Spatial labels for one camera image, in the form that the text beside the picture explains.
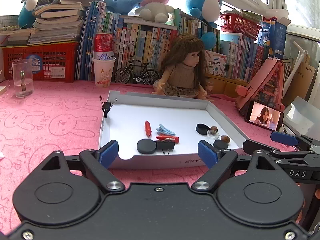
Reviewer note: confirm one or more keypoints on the pink bunny-print table cloth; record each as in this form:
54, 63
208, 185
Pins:
25, 136

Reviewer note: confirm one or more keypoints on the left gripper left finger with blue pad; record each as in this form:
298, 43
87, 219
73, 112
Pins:
96, 164

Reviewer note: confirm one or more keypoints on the clear plastic cup lid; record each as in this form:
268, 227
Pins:
212, 134

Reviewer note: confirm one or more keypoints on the blue white monster plush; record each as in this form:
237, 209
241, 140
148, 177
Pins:
205, 10

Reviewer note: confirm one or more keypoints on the red plastic crate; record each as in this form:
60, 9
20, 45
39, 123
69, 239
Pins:
51, 62

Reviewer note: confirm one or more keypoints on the black round cap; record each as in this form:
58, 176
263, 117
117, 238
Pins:
146, 146
202, 129

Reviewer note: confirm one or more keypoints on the small red basket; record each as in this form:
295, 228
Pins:
234, 23

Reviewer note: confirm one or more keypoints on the black binder clip on box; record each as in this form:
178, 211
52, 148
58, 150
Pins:
106, 106

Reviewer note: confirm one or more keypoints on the red Budweiser can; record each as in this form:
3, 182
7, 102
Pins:
103, 46

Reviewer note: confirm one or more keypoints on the black binder clip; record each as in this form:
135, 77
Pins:
165, 145
106, 106

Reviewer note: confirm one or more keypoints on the white shallow cardboard box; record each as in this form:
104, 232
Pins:
190, 120

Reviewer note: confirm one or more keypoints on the pink white bunny plush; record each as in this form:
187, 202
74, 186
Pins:
154, 10

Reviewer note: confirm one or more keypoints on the brown walnut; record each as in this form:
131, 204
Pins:
214, 129
225, 138

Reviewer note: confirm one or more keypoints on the miniature black bicycle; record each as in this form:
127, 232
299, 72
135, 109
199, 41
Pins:
136, 74

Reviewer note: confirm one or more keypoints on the brown-haired doll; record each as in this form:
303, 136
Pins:
183, 69

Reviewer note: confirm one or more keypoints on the smartphone playing video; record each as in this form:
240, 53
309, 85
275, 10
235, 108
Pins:
264, 116

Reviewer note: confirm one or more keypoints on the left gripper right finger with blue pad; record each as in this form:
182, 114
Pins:
221, 166

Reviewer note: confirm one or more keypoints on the stack of books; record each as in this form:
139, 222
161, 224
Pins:
60, 21

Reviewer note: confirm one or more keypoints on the blue whale plush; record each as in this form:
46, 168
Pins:
122, 7

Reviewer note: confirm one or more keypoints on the blue penguin plush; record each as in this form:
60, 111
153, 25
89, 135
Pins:
26, 17

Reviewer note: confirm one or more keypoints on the pink triangular dollhouse stand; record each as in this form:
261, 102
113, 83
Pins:
266, 87

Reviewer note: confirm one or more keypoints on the red crayon cap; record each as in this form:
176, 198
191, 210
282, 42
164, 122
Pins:
148, 130

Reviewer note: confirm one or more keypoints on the white paper cup cat print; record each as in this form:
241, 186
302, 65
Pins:
103, 70

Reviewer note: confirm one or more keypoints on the colourful white game box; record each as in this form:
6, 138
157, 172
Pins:
216, 63

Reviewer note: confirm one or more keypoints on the blue cardboard box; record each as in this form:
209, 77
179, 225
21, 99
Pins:
273, 34

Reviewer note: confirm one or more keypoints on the row of upright books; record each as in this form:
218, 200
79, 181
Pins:
136, 39

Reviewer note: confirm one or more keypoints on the light blue hair clip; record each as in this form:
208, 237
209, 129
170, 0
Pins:
164, 130

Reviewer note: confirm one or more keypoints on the small glass jar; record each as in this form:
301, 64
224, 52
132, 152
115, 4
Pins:
209, 87

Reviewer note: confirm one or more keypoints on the clear glass mug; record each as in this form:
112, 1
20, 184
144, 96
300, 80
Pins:
22, 71

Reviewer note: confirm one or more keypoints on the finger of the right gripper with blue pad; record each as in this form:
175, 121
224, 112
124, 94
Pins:
308, 148

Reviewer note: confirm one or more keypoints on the clear plastic folder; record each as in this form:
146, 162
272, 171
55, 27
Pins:
302, 118

